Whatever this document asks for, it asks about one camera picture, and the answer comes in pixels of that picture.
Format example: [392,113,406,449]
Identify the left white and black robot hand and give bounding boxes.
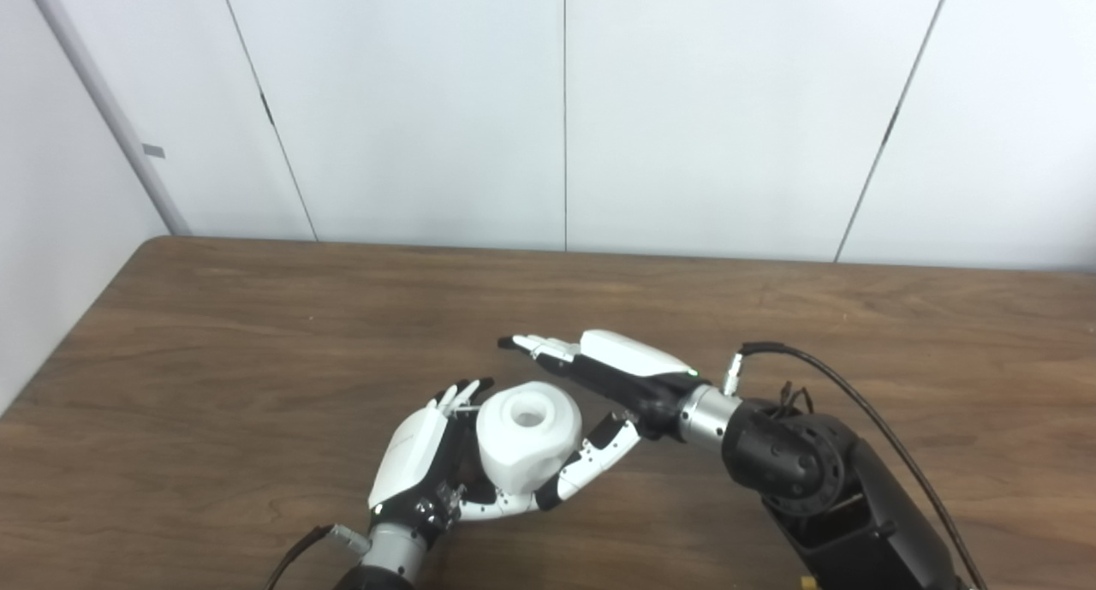
[367,378,542,546]

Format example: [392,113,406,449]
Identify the round white plastic piece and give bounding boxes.
[475,382,584,496]

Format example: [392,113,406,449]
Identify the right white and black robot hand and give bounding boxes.
[497,329,712,513]

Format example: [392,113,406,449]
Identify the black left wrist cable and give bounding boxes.
[264,524,372,590]

